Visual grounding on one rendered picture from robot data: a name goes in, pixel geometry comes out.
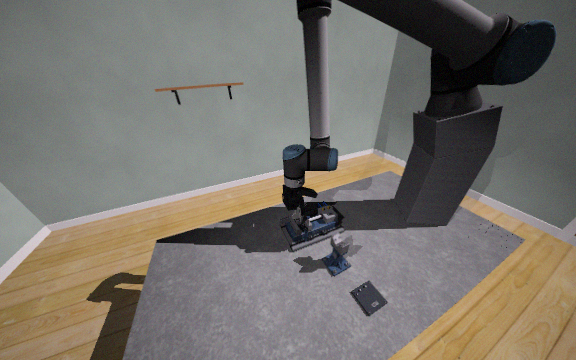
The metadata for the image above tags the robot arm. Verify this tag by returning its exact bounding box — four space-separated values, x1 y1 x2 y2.
282 0 556 188

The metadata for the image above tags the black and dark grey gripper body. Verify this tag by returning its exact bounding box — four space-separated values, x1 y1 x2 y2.
282 184 304 211

